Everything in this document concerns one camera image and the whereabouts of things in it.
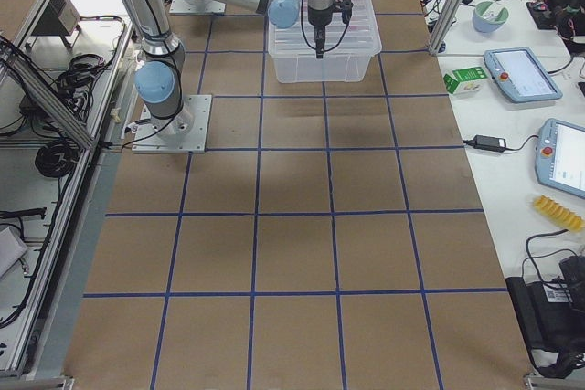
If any upper blue teach pendant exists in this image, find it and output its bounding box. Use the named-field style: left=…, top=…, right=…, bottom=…
left=484, top=47, right=563, bottom=103

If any light blue green bowl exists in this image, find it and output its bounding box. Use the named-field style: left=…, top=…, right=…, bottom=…
left=472, top=1, right=509, bottom=34

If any clear plastic storage box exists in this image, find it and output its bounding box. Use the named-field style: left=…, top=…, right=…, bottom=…
left=271, top=54, right=374, bottom=83

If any yellow ridged toy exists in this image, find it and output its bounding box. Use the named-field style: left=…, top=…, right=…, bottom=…
left=532, top=195, right=584, bottom=233

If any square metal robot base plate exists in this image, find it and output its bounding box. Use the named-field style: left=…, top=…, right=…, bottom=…
left=131, top=94, right=212, bottom=153

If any black power adapter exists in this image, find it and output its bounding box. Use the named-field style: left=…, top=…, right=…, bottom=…
left=473, top=135, right=506, bottom=153

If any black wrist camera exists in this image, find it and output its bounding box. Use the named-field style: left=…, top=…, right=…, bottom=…
left=335, top=0, right=354, bottom=26

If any green and white carton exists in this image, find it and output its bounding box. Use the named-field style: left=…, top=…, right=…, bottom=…
left=443, top=66, right=488, bottom=95

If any lower blue teach pendant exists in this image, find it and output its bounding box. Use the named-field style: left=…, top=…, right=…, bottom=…
left=535, top=119, right=585, bottom=198

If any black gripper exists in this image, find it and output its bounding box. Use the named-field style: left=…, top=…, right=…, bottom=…
left=307, top=0, right=331, bottom=58

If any blue teach pendant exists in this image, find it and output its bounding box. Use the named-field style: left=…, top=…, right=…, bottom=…
left=535, top=119, right=585, bottom=198
left=484, top=47, right=563, bottom=103

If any clear plastic box lid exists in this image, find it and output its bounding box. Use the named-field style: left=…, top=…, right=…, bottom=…
left=261, top=0, right=381, bottom=59

